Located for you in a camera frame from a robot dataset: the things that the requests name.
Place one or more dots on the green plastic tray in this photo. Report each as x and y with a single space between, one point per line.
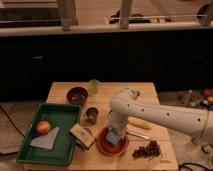
57 146

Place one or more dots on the bunch of dark grapes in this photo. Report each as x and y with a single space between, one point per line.
149 151

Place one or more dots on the red peach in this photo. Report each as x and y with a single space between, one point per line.
43 127

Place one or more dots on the grey folded cloth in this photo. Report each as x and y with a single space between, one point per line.
46 141

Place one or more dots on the green plastic cup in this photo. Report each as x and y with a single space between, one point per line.
94 86

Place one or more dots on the orange-red bowl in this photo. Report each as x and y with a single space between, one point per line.
106 148

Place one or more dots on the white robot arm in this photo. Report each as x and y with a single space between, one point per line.
196 123

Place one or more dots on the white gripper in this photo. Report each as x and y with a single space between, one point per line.
119 123

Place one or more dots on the metal knife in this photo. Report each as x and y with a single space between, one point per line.
138 135

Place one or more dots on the wooden block brush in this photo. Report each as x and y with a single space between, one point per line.
82 135

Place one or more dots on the metal cup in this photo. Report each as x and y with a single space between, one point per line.
91 114

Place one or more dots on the dark maroon bowl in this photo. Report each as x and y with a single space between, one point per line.
77 96

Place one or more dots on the blue sponge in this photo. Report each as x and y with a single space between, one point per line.
112 138

